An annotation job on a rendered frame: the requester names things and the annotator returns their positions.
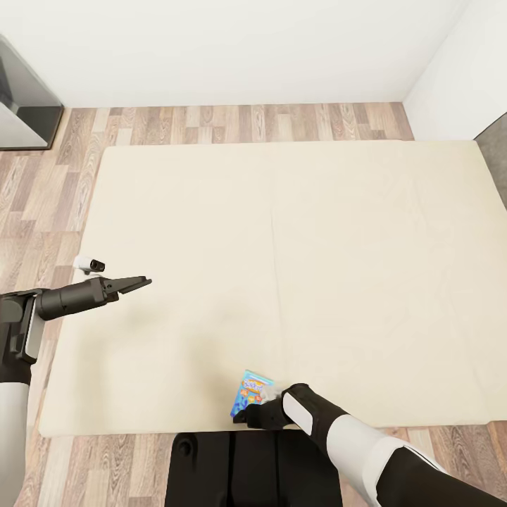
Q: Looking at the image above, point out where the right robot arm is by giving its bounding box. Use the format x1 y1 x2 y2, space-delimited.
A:
233 383 507 507

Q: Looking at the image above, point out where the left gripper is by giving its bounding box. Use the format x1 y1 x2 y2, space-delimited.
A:
61 276 152 315

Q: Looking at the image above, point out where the board game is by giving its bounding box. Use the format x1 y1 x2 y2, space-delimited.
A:
230 370 275 416

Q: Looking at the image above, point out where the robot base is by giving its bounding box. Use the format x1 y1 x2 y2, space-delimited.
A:
164 429 343 507

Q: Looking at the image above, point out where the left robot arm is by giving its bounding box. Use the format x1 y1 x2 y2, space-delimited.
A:
0 256 152 507

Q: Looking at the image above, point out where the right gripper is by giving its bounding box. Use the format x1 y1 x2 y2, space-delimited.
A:
233 400 285 430

